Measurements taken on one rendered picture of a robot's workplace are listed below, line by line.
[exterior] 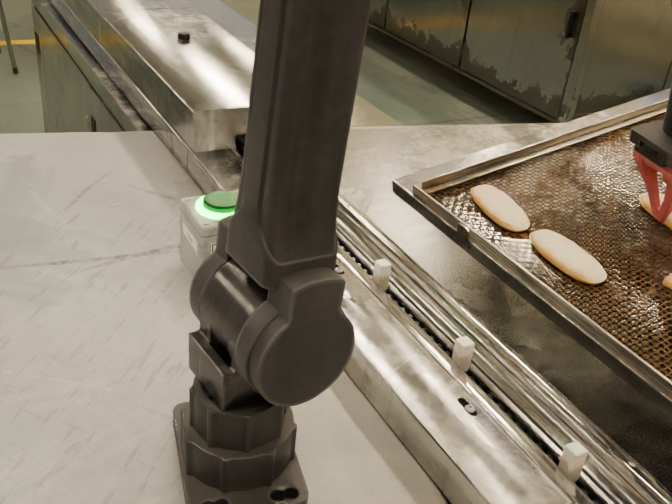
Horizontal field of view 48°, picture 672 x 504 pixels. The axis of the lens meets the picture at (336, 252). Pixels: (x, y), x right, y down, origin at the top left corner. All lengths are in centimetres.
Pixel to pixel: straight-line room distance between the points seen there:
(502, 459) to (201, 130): 59
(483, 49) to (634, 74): 71
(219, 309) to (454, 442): 21
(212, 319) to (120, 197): 48
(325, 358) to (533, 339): 33
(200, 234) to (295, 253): 30
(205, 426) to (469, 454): 19
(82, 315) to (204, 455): 26
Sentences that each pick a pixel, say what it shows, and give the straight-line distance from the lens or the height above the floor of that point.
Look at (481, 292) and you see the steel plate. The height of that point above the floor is 82.
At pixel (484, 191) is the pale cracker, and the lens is 87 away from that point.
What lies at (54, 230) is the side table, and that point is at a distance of 92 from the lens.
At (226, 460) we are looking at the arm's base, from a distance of 55.
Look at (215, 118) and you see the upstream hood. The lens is 100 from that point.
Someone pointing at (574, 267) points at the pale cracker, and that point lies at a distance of 77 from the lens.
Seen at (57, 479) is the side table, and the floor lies 82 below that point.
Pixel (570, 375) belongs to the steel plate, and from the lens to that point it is 77.
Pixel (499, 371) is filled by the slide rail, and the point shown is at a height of 85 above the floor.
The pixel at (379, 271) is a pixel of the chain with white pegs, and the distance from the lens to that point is 77.
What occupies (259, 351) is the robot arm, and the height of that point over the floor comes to 97.
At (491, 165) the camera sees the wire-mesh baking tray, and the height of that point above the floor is 91.
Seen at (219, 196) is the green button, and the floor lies 91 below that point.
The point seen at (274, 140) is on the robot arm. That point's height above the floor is 109.
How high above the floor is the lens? 127
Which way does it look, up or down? 30 degrees down
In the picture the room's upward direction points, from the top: 6 degrees clockwise
